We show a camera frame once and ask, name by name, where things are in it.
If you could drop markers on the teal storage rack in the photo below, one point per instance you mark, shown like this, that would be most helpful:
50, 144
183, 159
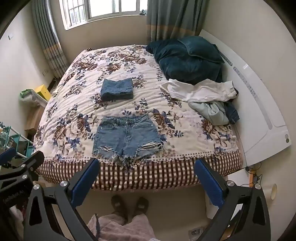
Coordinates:
17, 141

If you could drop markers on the white garment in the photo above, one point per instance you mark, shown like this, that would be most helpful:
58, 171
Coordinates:
201, 92

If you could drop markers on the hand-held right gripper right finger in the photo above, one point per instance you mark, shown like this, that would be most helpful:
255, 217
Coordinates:
210, 185

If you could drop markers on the pale green garment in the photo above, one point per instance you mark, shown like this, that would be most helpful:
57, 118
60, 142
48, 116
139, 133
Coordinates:
211, 112

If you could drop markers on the paper cup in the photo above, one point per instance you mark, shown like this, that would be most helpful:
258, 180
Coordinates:
273, 191

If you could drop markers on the dark blue denim garment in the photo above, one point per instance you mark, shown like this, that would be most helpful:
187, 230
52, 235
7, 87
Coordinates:
233, 113

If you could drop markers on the dark teal pillows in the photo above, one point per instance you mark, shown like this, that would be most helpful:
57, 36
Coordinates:
178, 64

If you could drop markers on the window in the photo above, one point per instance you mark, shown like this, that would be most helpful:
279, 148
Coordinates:
101, 9

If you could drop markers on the dark teal pillow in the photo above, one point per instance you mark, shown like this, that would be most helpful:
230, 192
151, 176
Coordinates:
202, 49

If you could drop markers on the grey green striped curtain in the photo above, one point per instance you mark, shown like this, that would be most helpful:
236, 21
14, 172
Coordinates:
49, 41
172, 20

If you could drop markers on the folded blue denim shorts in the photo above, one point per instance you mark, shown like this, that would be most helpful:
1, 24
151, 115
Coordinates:
117, 90

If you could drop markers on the ripped light denim shorts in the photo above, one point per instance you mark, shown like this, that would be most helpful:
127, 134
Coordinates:
126, 136

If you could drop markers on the clear plastic wrapper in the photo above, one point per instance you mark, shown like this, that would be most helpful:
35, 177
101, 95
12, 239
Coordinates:
196, 233

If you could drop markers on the person's legs in pink pants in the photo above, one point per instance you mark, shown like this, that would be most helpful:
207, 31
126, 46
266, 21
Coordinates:
124, 228

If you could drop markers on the floral bed blanket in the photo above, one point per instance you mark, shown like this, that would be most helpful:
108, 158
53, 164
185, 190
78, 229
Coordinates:
76, 115

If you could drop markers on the yellow box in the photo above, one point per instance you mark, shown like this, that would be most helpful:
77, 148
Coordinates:
42, 92

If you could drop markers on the brown checked bed sheet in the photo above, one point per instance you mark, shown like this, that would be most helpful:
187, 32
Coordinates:
161, 170

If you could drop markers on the white plastic storage bin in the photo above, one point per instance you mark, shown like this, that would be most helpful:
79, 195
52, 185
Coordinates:
31, 98

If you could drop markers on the cardboard box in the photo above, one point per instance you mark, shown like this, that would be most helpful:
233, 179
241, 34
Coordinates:
34, 118

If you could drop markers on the brown fuzzy slipper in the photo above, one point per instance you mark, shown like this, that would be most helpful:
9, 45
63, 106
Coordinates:
141, 206
118, 206

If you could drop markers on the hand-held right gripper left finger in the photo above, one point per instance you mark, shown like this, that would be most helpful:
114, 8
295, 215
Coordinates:
85, 182

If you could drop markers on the white bed headboard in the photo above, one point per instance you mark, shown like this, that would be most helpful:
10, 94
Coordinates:
259, 102

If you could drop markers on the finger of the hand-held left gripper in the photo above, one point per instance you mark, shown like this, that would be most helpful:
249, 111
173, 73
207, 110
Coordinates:
8, 154
27, 165

